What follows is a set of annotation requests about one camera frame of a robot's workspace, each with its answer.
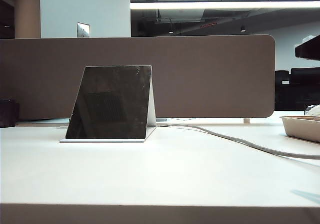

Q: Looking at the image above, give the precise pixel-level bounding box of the beige paper tray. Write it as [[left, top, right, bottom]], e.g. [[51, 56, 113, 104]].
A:
[[279, 115, 320, 143]]

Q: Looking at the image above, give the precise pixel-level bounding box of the brown desk divider panel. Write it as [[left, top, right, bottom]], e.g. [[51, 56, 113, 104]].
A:
[[0, 34, 276, 121]]

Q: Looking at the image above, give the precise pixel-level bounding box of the long ceiling light strip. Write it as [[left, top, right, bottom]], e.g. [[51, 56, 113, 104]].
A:
[[129, 0, 320, 10]]

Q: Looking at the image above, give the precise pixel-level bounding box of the white crumpled item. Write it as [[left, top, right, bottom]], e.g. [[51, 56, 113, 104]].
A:
[[304, 104, 320, 117]]

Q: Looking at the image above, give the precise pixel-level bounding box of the metal wall switch plate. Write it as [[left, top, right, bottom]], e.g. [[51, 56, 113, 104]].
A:
[[76, 22, 91, 38]]

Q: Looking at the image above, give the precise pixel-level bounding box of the grey cable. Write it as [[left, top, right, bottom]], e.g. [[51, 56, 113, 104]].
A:
[[156, 123, 320, 160]]

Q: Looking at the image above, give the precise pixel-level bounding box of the dark cup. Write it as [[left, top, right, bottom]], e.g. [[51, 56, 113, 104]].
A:
[[0, 99, 21, 128]]

